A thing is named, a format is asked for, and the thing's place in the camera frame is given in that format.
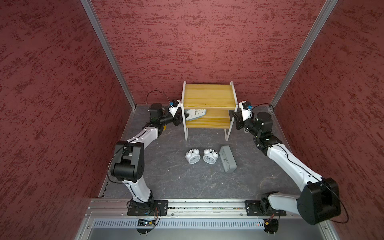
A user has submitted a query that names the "grey square alarm clock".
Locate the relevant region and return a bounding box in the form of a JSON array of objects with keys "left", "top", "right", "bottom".
[
  {"left": 219, "top": 145, "right": 237, "bottom": 173},
  {"left": 185, "top": 109, "right": 207, "bottom": 121}
]

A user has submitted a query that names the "white twin-bell clock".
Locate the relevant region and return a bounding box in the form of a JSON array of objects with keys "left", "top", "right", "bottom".
[
  {"left": 185, "top": 149, "right": 201, "bottom": 165},
  {"left": 203, "top": 149, "right": 219, "bottom": 165}
]

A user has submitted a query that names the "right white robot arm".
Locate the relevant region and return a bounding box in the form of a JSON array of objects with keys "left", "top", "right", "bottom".
[{"left": 233, "top": 112, "right": 342, "bottom": 225}]

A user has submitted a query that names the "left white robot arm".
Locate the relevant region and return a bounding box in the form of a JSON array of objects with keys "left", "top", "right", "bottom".
[{"left": 108, "top": 100, "right": 186, "bottom": 208}]

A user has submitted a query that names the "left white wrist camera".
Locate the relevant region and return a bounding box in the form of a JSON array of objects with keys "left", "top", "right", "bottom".
[{"left": 168, "top": 100, "right": 181, "bottom": 117}]

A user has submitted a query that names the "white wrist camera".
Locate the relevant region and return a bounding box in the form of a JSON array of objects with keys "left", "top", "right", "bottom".
[
  {"left": 239, "top": 101, "right": 253, "bottom": 122},
  {"left": 168, "top": 100, "right": 181, "bottom": 117}
]

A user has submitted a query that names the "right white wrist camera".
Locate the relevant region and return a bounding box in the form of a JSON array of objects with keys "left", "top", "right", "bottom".
[{"left": 239, "top": 101, "right": 253, "bottom": 122}]

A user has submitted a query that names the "white frame wooden shelf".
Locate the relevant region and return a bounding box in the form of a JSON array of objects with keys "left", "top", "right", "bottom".
[{"left": 181, "top": 81, "right": 239, "bottom": 141}]

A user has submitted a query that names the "left aluminium corner post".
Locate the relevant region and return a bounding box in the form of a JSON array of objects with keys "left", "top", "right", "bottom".
[{"left": 81, "top": 0, "right": 137, "bottom": 110}]

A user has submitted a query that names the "aluminium corner post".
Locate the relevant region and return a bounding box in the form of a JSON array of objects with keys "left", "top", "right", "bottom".
[
  {"left": 81, "top": 0, "right": 137, "bottom": 110},
  {"left": 271, "top": 0, "right": 338, "bottom": 108}
]

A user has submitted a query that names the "right aluminium corner post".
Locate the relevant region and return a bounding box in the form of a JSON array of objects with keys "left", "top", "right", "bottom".
[{"left": 271, "top": 0, "right": 338, "bottom": 108}]

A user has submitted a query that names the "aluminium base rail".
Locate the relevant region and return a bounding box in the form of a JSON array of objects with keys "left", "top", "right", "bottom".
[{"left": 76, "top": 198, "right": 339, "bottom": 240}]

